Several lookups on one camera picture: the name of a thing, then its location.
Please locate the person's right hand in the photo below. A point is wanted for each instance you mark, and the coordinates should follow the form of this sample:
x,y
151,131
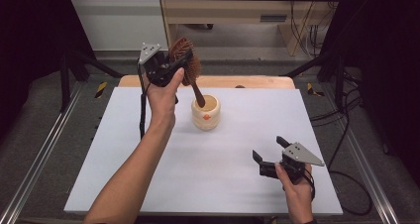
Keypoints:
x,y
297,191

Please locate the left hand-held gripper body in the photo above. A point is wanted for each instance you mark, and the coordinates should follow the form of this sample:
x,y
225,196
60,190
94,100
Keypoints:
x,y
155,67

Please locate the black metal stand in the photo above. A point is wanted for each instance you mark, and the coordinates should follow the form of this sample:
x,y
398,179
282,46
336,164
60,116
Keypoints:
x,y
64,82
339,82

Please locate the light wooden table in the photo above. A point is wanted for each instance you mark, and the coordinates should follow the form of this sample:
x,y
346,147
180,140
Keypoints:
x,y
251,81

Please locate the white board sheet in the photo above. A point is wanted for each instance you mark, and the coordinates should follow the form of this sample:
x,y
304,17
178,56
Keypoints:
x,y
214,164

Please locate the white cabinet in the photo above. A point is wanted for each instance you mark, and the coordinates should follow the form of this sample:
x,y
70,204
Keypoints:
x,y
122,22

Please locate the person's left hand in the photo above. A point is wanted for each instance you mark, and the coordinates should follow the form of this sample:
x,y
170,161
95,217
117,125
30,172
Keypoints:
x,y
162,100

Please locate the black curtain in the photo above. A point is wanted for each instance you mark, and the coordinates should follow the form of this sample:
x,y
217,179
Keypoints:
x,y
389,68
29,45

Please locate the aluminium rail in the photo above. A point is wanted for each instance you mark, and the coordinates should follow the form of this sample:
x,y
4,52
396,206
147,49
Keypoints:
x,y
369,171
39,158

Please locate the cream ribbed cup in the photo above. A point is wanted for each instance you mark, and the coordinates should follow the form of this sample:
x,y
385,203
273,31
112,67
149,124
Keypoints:
x,y
206,116

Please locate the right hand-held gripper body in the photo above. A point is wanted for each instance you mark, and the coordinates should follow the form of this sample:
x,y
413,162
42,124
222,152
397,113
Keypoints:
x,y
298,158

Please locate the brown wooden hairbrush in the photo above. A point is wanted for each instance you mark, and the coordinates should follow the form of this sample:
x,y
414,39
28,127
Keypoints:
x,y
189,63

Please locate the light wooden desk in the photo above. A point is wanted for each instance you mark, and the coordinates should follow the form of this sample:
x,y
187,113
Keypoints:
x,y
224,11

